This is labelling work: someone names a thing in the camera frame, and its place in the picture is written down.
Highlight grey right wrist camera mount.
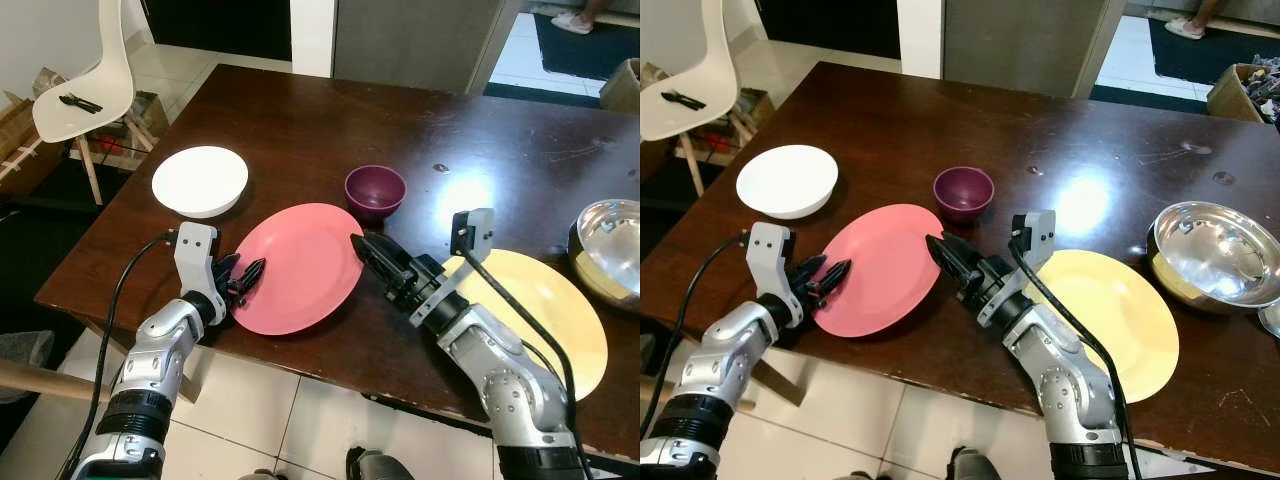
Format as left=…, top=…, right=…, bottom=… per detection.
left=978, top=210, right=1057, bottom=329
left=425, top=208, right=496, bottom=326

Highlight steel bowl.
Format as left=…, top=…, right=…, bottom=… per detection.
left=568, top=199, right=641, bottom=311
left=1147, top=200, right=1280, bottom=316

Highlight white chair with wooden legs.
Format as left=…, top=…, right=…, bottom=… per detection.
left=32, top=0, right=138, bottom=206
left=640, top=0, right=727, bottom=197

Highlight cardboard box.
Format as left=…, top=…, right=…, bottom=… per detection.
left=600, top=58, right=641, bottom=113
left=1207, top=55, right=1280, bottom=126

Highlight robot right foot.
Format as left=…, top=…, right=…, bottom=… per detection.
left=345, top=447, right=416, bottom=480
left=945, top=447, right=1003, bottom=480

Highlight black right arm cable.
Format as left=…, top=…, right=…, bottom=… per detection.
left=458, top=245, right=593, bottom=480
left=1010, top=238, right=1136, bottom=480

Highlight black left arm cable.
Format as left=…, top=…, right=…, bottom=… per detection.
left=60, top=230, right=179, bottom=480
left=640, top=232, right=751, bottom=441

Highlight white bowl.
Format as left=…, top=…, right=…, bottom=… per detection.
left=736, top=145, right=839, bottom=220
left=152, top=146, right=249, bottom=219

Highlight grey door panel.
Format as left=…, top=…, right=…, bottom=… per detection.
left=943, top=0, right=1128, bottom=99
left=333, top=0, right=523, bottom=97

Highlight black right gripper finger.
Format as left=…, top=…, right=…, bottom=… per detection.
left=928, top=233, right=986, bottom=273
left=352, top=232, right=411, bottom=277
left=927, top=240, right=969, bottom=293
left=352, top=240, right=397, bottom=296

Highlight pink plate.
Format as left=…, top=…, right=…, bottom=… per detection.
left=230, top=203, right=366, bottom=336
left=812, top=204, right=946, bottom=338

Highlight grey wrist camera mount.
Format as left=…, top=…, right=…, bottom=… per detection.
left=746, top=222, right=797, bottom=301
left=173, top=222, right=221, bottom=301
left=978, top=210, right=1057, bottom=329
left=425, top=208, right=496, bottom=326

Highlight dark door mat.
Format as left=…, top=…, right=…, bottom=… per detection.
left=1148, top=18, right=1280, bottom=87
left=533, top=12, right=641, bottom=83

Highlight purple bowl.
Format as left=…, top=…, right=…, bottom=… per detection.
left=933, top=166, right=996, bottom=224
left=344, top=165, right=407, bottom=223

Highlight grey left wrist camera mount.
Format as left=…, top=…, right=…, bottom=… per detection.
left=173, top=222, right=221, bottom=301
left=746, top=222, right=797, bottom=301

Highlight yellow plate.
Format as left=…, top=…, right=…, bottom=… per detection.
left=440, top=248, right=609, bottom=401
left=1030, top=250, right=1181, bottom=404

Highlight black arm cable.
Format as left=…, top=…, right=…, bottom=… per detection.
left=60, top=230, right=179, bottom=480
left=458, top=245, right=593, bottom=480
left=640, top=232, right=751, bottom=441
left=1010, top=238, right=1136, bottom=480

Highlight person's foot in sandal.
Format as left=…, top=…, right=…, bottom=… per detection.
left=1163, top=0, right=1227, bottom=41
left=550, top=0, right=613, bottom=36

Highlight wooden pole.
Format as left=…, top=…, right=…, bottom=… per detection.
left=0, top=358, right=111, bottom=406

